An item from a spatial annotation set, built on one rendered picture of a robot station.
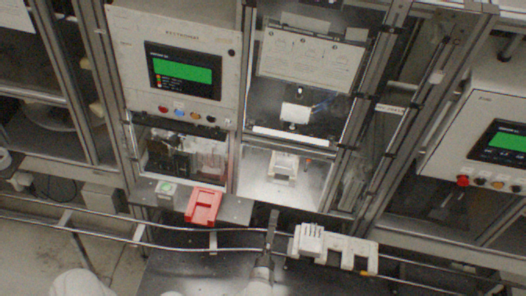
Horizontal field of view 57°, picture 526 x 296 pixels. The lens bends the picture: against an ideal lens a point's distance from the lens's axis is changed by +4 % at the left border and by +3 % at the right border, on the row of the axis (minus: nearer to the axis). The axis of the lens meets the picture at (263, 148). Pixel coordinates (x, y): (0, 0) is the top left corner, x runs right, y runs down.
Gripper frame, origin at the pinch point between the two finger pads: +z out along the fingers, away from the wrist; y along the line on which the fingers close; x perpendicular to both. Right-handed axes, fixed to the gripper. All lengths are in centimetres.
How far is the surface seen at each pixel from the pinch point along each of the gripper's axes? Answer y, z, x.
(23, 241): -112, 17, 142
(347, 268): -27.0, 0.3, -35.1
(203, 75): 53, 18, 32
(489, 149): 44, 18, -64
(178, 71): 52, 18, 40
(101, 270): -112, 9, 92
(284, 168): -10.1, 33.2, -0.6
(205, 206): -19.9, 11.8, 30.2
